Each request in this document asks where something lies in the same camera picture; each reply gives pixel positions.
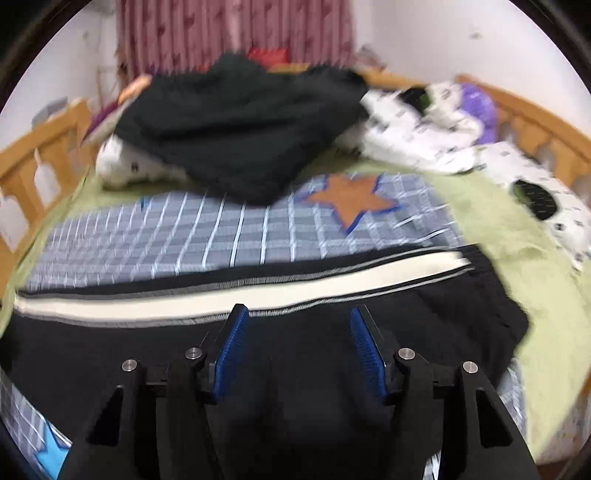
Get wooden bed frame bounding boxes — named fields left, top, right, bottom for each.
left=0, top=69, right=591, bottom=278

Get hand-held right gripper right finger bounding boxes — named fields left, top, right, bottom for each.
left=349, top=305, right=541, bottom=480

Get orange and purple cushion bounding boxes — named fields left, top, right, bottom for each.
left=81, top=74, right=153, bottom=146

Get checked blanket with stars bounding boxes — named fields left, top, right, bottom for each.
left=0, top=173, right=527, bottom=480

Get pink striped curtain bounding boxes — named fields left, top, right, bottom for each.
left=115, top=0, right=356, bottom=79

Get purple plush pillow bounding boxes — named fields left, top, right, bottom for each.
left=462, top=83, right=499, bottom=144

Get black pants with white stripe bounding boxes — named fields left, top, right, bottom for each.
left=0, top=244, right=529, bottom=480

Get black jacket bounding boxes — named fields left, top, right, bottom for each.
left=113, top=53, right=370, bottom=206

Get white flower-print quilt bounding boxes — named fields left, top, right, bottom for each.
left=95, top=80, right=591, bottom=273

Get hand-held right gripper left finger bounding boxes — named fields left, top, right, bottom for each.
left=60, top=303, right=252, bottom=480

